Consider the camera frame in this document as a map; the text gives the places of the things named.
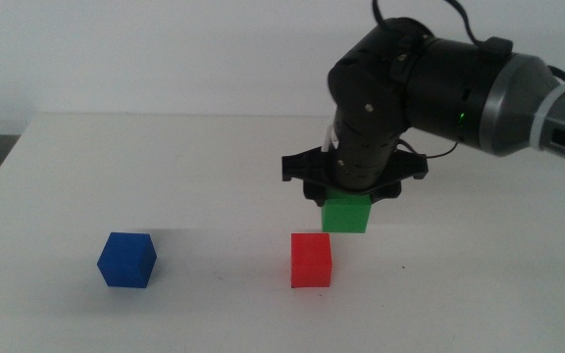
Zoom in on green cube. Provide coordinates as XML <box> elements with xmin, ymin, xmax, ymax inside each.
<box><xmin>321</xmin><ymin>188</ymin><xmax>373</xmax><ymax>234</ymax></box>

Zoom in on red cube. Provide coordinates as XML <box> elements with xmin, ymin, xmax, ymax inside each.
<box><xmin>289</xmin><ymin>232</ymin><xmax>334</xmax><ymax>289</ymax></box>

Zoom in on blue cube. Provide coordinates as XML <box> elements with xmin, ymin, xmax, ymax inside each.
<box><xmin>96</xmin><ymin>231</ymin><xmax>158</xmax><ymax>289</ymax></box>

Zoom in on thin black right gripper cable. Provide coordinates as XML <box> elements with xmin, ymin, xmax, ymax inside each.
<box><xmin>398</xmin><ymin>138</ymin><xmax>460</xmax><ymax>160</ymax></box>

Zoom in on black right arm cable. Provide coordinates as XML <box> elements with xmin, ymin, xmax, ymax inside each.
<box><xmin>371</xmin><ymin>0</ymin><xmax>565</xmax><ymax>90</ymax></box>

